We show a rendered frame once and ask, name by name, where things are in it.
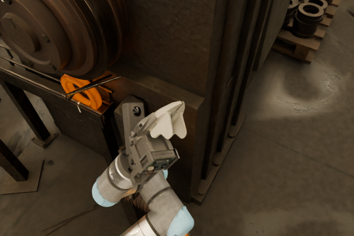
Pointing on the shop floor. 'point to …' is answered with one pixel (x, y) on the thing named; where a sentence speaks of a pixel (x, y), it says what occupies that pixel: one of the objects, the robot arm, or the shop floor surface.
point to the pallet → (307, 17)
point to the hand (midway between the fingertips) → (177, 102)
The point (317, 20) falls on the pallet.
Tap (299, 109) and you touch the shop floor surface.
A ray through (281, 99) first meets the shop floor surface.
